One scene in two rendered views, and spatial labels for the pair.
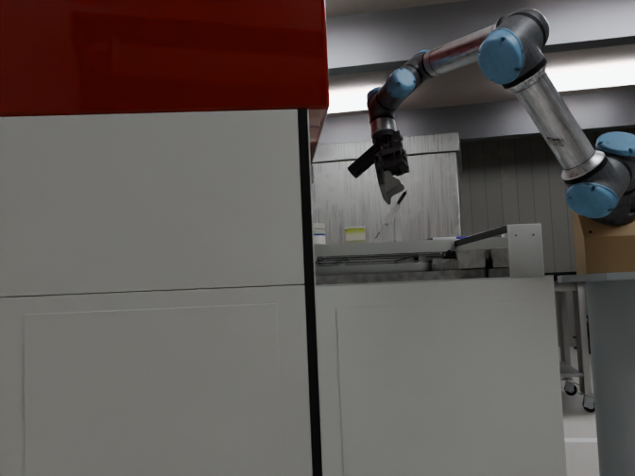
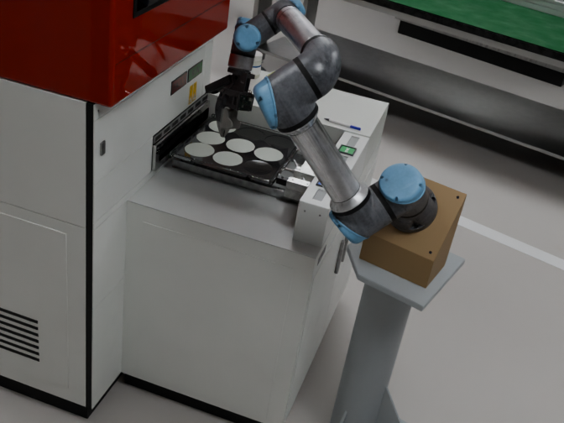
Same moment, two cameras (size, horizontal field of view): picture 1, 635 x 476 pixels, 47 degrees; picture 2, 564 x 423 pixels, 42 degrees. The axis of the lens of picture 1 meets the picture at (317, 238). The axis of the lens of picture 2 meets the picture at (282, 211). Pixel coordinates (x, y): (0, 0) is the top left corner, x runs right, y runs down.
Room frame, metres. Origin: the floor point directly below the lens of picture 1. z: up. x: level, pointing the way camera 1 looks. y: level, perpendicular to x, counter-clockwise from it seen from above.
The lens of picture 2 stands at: (0.09, -1.03, 2.07)
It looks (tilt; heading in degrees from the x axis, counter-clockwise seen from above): 31 degrees down; 17
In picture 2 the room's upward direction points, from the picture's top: 9 degrees clockwise
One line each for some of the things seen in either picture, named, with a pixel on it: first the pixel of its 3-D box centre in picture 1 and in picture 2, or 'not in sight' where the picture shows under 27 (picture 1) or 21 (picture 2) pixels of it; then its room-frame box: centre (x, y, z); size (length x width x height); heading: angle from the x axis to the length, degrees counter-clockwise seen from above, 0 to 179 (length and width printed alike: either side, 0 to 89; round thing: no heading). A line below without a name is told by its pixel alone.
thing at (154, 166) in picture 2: not in sight; (182, 133); (2.21, 0.04, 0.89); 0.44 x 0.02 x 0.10; 4
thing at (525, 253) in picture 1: (494, 255); (333, 185); (2.19, -0.53, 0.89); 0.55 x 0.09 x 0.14; 4
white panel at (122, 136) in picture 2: (300, 215); (157, 117); (2.03, 0.04, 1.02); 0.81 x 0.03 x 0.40; 4
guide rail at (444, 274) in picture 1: (399, 277); (241, 181); (2.12, -0.24, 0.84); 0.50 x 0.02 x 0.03; 94
